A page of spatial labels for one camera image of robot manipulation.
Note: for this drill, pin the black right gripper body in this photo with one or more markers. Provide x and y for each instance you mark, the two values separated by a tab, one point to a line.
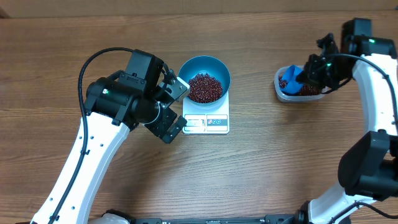
328	73

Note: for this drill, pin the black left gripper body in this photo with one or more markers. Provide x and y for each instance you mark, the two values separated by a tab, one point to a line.
163	121

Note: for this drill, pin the white digital kitchen scale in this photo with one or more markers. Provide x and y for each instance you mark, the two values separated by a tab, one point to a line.
207	118

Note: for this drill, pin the blue plastic measuring scoop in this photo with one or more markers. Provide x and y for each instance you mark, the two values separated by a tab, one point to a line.
288	83

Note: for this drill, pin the red adzuki beans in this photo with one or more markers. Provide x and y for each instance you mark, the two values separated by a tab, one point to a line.
207	89

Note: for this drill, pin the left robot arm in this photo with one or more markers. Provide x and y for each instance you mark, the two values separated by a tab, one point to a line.
111	108

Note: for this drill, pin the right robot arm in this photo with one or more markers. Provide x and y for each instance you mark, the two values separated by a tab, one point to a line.
367	172

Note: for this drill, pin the clear plastic container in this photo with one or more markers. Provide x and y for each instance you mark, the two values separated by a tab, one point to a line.
288	98

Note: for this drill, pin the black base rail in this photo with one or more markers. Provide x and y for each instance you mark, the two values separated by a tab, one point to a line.
115	217

